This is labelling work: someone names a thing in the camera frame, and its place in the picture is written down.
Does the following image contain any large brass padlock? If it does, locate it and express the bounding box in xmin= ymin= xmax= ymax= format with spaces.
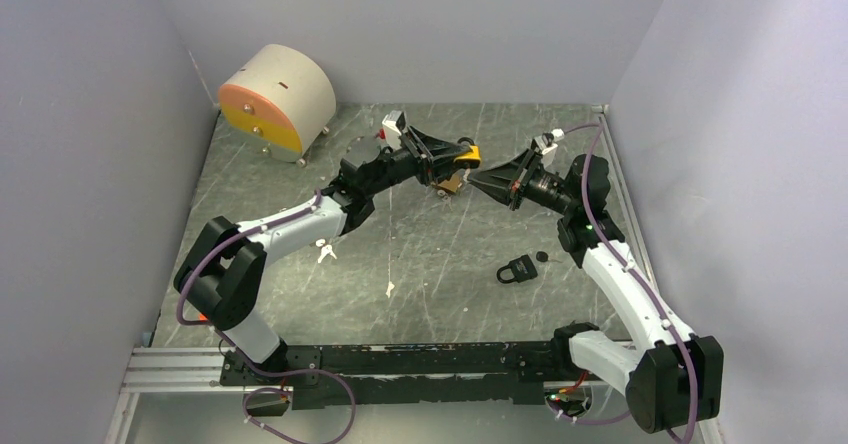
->
xmin=433 ymin=174 xmax=463 ymax=197

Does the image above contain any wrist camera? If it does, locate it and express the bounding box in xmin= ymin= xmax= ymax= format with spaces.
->
xmin=379 ymin=110 xmax=406 ymax=150
xmin=530 ymin=128 xmax=565 ymax=168

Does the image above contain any yellow padlock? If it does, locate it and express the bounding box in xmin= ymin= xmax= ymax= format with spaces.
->
xmin=455 ymin=137 xmax=482 ymax=169

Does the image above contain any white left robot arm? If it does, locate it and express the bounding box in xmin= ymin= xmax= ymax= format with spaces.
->
xmin=174 ymin=127 xmax=482 ymax=384

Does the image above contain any black base frame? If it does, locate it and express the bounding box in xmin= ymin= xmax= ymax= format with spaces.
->
xmin=219 ymin=341 xmax=600 ymax=415

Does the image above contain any black padlock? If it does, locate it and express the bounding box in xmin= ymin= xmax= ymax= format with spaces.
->
xmin=496 ymin=254 xmax=538 ymax=284

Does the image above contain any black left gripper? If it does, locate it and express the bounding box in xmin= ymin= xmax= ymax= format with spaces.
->
xmin=364 ymin=126 xmax=472 ymax=198

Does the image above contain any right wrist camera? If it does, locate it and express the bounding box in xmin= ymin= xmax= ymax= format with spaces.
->
xmin=530 ymin=128 xmax=565 ymax=168

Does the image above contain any round cream drawer cabinet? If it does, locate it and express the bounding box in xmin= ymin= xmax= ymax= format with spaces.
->
xmin=217 ymin=44 xmax=337 ymax=167

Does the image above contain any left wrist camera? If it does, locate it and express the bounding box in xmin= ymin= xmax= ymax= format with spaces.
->
xmin=379 ymin=110 xmax=406 ymax=150

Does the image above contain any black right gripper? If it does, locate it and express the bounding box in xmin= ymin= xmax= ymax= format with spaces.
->
xmin=467 ymin=148 xmax=577 ymax=216

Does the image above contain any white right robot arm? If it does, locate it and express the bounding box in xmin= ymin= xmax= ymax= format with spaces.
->
xmin=469 ymin=150 xmax=724 ymax=433

